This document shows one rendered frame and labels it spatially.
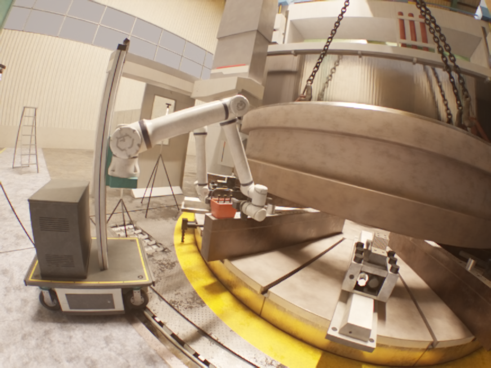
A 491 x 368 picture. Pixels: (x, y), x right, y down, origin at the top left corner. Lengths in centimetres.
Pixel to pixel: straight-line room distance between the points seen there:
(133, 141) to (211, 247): 107
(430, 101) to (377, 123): 373
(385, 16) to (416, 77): 310
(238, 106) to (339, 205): 108
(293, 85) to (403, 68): 280
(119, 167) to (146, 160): 333
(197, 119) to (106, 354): 146
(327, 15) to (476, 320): 824
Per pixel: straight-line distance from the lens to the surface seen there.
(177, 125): 107
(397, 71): 552
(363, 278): 154
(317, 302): 163
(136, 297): 167
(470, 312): 219
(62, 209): 137
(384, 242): 163
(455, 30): 838
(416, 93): 538
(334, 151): 192
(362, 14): 812
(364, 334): 136
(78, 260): 150
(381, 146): 186
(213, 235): 171
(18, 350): 171
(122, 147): 103
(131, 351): 152
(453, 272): 235
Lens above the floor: 124
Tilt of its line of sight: 9 degrees down
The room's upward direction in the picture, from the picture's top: 10 degrees clockwise
